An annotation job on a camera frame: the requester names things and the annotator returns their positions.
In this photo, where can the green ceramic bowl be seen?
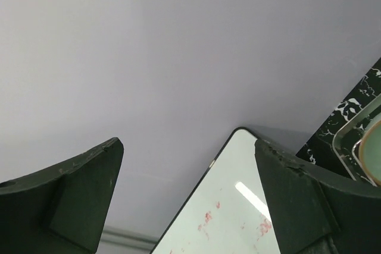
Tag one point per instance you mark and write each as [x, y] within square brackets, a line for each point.
[369, 152]

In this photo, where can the black marble pattern mat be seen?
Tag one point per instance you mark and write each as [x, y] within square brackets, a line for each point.
[318, 149]

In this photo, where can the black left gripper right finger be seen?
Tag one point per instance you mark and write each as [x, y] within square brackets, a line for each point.
[314, 210]

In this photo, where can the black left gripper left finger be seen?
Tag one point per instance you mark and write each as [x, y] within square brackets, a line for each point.
[62, 208]

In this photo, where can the white whiteboard black frame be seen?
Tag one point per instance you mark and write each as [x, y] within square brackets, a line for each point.
[227, 211]

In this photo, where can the wire dish rack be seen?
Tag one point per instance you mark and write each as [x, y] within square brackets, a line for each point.
[346, 141]

